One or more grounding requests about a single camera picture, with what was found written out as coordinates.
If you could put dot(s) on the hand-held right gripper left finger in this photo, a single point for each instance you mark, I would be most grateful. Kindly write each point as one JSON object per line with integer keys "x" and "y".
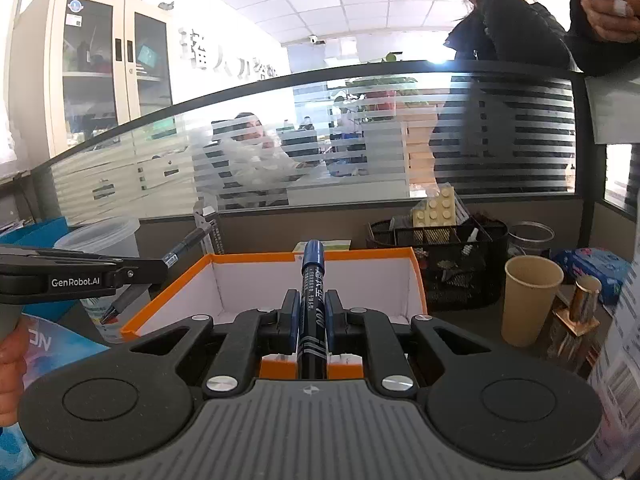
{"x": 290, "y": 317}

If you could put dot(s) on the blue paper bag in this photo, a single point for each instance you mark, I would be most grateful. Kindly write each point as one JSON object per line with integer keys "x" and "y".
{"x": 30, "y": 232}

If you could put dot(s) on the dark grey marker pen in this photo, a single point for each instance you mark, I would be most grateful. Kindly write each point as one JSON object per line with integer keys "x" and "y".
{"x": 187, "y": 245}

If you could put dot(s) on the narrow white carton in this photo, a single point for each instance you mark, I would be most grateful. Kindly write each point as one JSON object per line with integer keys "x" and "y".
{"x": 207, "y": 230}

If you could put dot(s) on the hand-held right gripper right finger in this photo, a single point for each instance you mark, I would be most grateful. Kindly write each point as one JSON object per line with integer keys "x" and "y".
{"x": 334, "y": 317}

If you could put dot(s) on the blue wipes packet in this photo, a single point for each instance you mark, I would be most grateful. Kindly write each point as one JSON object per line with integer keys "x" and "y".
{"x": 597, "y": 265}

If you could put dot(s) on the clear plastic cup with lid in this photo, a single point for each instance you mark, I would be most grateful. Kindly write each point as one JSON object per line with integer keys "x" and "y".
{"x": 100, "y": 240}

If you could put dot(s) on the black mesh desk organizer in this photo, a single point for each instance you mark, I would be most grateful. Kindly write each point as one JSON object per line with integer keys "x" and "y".
{"x": 440, "y": 265}

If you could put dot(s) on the white security camera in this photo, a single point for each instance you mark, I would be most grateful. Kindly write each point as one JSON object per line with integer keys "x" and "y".
{"x": 313, "y": 39}

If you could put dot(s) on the gold capped perfume bottle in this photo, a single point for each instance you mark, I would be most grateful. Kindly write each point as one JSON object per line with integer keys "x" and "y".
{"x": 575, "y": 325}

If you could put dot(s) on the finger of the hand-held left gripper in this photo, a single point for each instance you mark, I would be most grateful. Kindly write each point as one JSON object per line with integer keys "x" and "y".
{"x": 145, "y": 271}

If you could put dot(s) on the beige glass door cabinet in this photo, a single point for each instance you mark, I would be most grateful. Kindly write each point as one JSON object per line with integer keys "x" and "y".
{"x": 95, "y": 70}

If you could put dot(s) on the blue marker pen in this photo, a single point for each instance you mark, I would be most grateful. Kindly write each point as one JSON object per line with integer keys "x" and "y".
{"x": 312, "y": 310}

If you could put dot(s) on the yellow building block plate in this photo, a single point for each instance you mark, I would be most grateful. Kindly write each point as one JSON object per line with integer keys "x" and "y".
{"x": 437, "y": 210}

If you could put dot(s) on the orange cardboard box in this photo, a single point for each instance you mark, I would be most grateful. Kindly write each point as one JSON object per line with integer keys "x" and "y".
{"x": 240, "y": 285}

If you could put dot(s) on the potted green plant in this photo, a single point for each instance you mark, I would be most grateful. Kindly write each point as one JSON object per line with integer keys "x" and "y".
{"x": 385, "y": 85}

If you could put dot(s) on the person's left hand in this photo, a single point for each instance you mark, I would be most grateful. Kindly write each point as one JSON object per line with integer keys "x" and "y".
{"x": 10, "y": 375}

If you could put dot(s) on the beige paper cup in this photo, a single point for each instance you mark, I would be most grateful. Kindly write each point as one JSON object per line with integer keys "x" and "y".
{"x": 530, "y": 300}

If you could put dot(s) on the striped glass partition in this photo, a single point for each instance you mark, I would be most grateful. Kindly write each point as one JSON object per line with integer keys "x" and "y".
{"x": 125, "y": 170}

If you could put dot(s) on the purple spout pouch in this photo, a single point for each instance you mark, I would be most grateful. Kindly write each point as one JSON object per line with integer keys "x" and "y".
{"x": 617, "y": 385}

